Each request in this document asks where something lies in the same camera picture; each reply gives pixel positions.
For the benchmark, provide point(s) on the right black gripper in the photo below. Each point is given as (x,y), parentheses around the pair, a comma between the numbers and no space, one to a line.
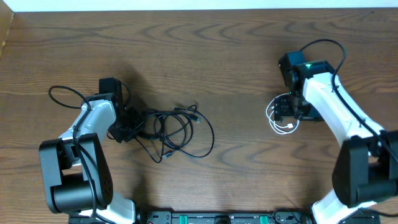
(282,110)

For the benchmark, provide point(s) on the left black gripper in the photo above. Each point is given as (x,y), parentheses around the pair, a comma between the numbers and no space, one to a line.
(139,123)

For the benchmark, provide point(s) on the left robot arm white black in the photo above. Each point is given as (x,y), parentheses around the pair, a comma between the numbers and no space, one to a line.
(76,176)

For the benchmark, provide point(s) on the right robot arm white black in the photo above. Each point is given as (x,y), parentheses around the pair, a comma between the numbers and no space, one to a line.
(365,172)

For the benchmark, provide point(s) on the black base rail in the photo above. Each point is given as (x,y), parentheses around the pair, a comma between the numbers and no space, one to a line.
(284,216)

